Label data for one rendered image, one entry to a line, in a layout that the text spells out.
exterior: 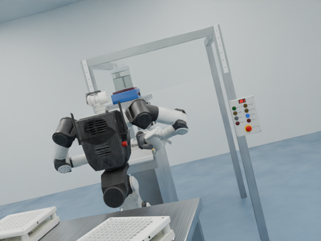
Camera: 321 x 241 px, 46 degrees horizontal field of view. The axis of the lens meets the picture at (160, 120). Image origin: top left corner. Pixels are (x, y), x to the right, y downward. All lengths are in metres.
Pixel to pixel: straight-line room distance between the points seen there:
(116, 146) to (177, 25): 4.33
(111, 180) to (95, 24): 4.48
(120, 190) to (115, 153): 0.19
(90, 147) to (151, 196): 1.21
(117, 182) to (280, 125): 4.56
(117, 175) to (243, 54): 4.40
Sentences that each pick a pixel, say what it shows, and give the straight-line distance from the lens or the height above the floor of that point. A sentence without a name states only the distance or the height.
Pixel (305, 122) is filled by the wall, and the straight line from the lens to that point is 6.43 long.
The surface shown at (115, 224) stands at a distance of 1.24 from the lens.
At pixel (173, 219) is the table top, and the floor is 0.88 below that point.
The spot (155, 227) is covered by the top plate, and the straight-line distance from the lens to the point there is 1.15.
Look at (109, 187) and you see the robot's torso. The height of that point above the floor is 0.89.
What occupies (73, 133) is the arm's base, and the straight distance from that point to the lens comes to 2.14.
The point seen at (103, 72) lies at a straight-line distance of 2.80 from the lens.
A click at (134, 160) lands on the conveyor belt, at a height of 0.82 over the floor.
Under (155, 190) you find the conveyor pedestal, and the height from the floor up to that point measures 0.53.
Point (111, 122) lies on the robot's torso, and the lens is 1.95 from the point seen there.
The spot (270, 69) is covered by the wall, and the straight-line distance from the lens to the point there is 6.24.
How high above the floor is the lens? 1.35
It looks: 5 degrees down
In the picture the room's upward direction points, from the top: 14 degrees counter-clockwise
